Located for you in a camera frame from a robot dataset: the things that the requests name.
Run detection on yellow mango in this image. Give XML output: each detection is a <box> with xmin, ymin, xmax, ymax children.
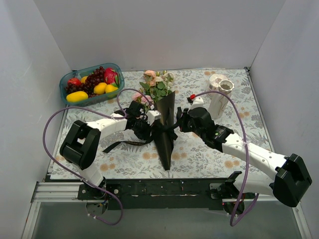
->
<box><xmin>66</xmin><ymin>91</ymin><xmax>89</xmax><ymax>103</ymax></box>

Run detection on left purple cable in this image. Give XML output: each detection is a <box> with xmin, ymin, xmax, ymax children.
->
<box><xmin>42</xmin><ymin>88</ymin><xmax>153</xmax><ymax>226</ymax></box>

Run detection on teal plastic fruit basket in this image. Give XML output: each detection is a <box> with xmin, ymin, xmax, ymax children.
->
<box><xmin>59</xmin><ymin>63</ymin><xmax>125</xmax><ymax>107</ymax></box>

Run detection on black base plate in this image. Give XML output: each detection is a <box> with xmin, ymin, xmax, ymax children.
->
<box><xmin>77</xmin><ymin>178</ymin><xmax>240</xmax><ymax>210</ymax></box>

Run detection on small orange fruit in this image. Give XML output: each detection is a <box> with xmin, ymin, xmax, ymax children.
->
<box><xmin>81</xmin><ymin>76</ymin><xmax>88</xmax><ymax>84</ymax></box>

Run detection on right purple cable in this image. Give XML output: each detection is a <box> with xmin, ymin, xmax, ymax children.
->
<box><xmin>189</xmin><ymin>90</ymin><xmax>260</xmax><ymax>227</ymax></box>

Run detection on purple cable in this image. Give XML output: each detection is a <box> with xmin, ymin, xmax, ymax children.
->
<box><xmin>42</xmin><ymin>88</ymin><xmax>153</xmax><ymax>226</ymax></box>
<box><xmin>189</xmin><ymin>90</ymin><xmax>260</xmax><ymax>227</ymax></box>

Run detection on yellow lemon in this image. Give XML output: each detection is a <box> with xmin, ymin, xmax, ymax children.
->
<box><xmin>94</xmin><ymin>82</ymin><xmax>107</xmax><ymax>95</ymax></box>
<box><xmin>105</xmin><ymin>84</ymin><xmax>118</xmax><ymax>94</ymax></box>

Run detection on black paper cone wrapper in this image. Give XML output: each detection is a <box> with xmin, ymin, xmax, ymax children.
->
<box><xmin>152</xmin><ymin>92</ymin><xmax>175</xmax><ymax>171</ymax></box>

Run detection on dark red grapes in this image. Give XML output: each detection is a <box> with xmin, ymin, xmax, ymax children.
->
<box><xmin>64</xmin><ymin>66</ymin><xmax>105</xmax><ymax>98</ymax></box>

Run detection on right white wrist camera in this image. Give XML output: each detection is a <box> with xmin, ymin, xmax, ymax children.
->
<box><xmin>187</xmin><ymin>94</ymin><xmax>204</xmax><ymax>110</ymax></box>

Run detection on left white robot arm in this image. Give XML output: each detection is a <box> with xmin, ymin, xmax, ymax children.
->
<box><xmin>60</xmin><ymin>102</ymin><xmax>160</xmax><ymax>199</ymax></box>

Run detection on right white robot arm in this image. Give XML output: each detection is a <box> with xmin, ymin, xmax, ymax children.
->
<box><xmin>176</xmin><ymin>107</ymin><xmax>313</xmax><ymax>208</ymax></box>

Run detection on black ribbon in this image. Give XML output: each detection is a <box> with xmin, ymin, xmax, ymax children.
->
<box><xmin>103</xmin><ymin>113</ymin><xmax>171</xmax><ymax>153</ymax></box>

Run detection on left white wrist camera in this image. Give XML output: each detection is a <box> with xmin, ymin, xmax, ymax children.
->
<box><xmin>147</xmin><ymin>110</ymin><xmax>161</xmax><ymax>125</ymax></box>

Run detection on pink dragon fruit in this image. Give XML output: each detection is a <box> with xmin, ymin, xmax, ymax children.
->
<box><xmin>104</xmin><ymin>68</ymin><xmax>120</xmax><ymax>86</ymax></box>

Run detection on white ceramic vase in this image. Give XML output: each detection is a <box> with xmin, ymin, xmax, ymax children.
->
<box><xmin>208</xmin><ymin>80</ymin><xmax>234</xmax><ymax>120</ymax></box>

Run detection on red apple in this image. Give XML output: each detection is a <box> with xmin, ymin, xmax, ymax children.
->
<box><xmin>67</xmin><ymin>78</ymin><xmax>81</xmax><ymax>86</ymax></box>

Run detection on aluminium rail frame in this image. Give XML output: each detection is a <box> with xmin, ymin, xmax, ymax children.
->
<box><xmin>21</xmin><ymin>66</ymin><xmax>312</xmax><ymax>239</ymax></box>

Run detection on pink flower bouquet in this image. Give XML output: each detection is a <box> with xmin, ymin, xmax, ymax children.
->
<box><xmin>132</xmin><ymin>70</ymin><xmax>175</xmax><ymax>111</ymax></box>

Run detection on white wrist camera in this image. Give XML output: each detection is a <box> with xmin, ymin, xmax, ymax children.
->
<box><xmin>187</xmin><ymin>94</ymin><xmax>204</xmax><ymax>110</ymax></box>
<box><xmin>147</xmin><ymin>110</ymin><xmax>161</xmax><ymax>125</ymax></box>

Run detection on floral table mat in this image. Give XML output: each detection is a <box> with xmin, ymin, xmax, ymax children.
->
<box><xmin>56</xmin><ymin>69</ymin><xmax>271</xmax><ymax>179</ymax></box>

